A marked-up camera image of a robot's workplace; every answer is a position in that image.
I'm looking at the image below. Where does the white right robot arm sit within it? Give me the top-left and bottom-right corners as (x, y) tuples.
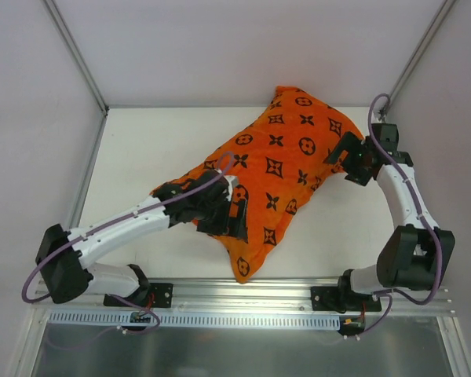
(318, 123), (455, 313)

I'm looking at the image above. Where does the white slotted cable duct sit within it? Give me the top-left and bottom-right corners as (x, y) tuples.
(48, 309), (341, 331)

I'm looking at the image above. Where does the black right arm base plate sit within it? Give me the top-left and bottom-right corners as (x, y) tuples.
(310, 286), (382, 314)

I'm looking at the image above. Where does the aluminium mounting rail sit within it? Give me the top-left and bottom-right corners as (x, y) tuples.
(32, 277), (457, 317)

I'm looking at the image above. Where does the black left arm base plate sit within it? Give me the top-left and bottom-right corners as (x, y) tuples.
(122, 282), (173, 309)

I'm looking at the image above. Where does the orange black patterned pillowcase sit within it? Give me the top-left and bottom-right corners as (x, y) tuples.
(175, 86), (364, 284)

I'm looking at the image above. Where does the aluminium frame post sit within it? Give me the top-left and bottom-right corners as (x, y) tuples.
(41, 0), (109, 116)
(378, 0), (458, 119)

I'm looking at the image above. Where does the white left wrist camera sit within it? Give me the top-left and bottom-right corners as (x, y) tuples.
(223, 175), (239, 202)

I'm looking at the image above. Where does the right aluminium frame post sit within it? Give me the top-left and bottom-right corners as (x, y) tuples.
(378, 0), (458, 119)

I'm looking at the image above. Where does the left aluminium frame post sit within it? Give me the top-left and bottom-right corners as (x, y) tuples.
(41, 0), (109, 116)

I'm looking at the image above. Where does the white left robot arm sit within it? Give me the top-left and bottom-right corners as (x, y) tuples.
(35, 170), (249, 306)

